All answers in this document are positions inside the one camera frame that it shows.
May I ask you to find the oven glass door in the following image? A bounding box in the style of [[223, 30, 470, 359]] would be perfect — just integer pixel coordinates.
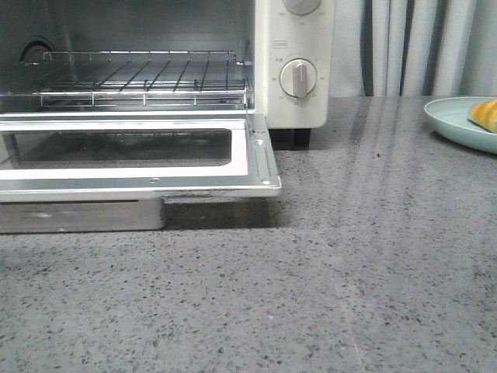
[[1, 112, 281, 233]]

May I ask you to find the golden croissant bread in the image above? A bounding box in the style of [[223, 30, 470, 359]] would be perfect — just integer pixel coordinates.
[[468, 98, 497, 133]]

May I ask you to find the lower oven knob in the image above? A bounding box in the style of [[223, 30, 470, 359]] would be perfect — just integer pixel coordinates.
[[280, 58, 317, 99]]

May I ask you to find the oven knob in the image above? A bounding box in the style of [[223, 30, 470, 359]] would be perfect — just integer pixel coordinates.
[[280, 58, 317, 99], [283, 0, 321, 16]]

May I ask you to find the white toaster oven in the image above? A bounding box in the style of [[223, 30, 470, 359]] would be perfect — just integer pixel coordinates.
[[1, 1, 335, 145]]

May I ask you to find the upper oven knob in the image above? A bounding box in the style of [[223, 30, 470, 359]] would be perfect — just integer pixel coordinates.
[[283, 0, 321, 16]]

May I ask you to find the metal oven rack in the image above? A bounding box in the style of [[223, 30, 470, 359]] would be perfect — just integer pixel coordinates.
[[34, 51, 253, 110]]

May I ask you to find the grey curtain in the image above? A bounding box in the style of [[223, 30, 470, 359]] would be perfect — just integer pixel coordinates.
[[329, 1, 496, 97]]

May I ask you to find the light green plate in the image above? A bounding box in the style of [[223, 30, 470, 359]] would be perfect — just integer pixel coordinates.
[[424, 96, 496, 155]]

